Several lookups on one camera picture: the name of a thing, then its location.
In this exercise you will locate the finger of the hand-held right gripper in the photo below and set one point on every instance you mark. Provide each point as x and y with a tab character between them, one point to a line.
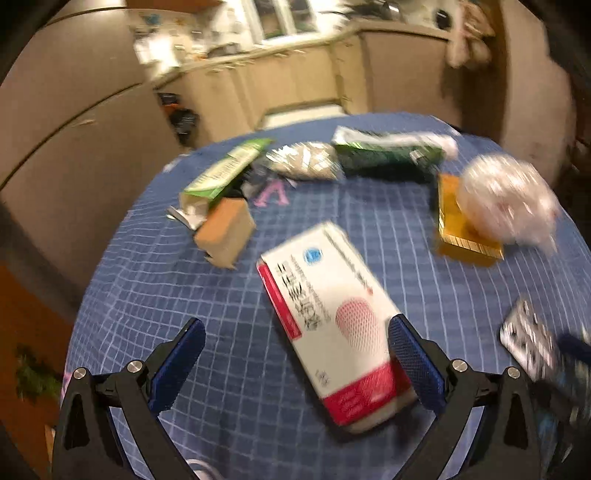
572	397
577	348

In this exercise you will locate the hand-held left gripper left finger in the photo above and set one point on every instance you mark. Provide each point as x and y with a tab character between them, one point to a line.
180	362

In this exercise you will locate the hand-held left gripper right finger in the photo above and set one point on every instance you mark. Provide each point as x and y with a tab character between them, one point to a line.
415	364

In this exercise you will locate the silver blister pack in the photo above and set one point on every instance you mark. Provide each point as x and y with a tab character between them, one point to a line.
528	334

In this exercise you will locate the white red medicine box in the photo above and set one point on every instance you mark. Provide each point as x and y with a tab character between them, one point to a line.
332	314

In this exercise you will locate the green long carton box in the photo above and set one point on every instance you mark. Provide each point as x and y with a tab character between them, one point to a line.
226	170

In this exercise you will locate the dark green packet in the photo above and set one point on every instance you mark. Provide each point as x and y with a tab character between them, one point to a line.
383	154

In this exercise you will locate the blue star-print tablecloth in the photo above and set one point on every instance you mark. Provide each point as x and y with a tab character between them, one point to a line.
194	286

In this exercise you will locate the small brown carton box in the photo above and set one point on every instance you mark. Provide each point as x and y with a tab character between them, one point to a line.
226	230

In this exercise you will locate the golden yellow box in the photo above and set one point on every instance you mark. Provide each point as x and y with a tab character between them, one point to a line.
455	230

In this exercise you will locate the green plant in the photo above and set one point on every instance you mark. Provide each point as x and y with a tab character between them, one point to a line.
34	378

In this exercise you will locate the crumpled clear plastic bag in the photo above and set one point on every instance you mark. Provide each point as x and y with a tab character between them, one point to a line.
505	203

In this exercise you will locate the small dark packet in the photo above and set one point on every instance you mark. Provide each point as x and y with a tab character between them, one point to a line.
256	182

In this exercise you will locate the clear bag of grains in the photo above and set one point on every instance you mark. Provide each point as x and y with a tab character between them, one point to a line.
307	160

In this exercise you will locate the black garbage bags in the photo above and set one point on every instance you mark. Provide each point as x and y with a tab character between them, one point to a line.
182	120

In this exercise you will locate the beige refrigerator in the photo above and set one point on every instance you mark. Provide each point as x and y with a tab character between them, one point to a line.
69	138

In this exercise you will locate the beige kitchen base cabinets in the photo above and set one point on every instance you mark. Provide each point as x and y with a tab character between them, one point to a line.
286	78

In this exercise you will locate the hanging beige towel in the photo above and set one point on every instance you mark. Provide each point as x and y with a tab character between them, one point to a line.
466	41

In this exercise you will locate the barred kitchen window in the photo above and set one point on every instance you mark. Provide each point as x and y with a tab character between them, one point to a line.
281	18

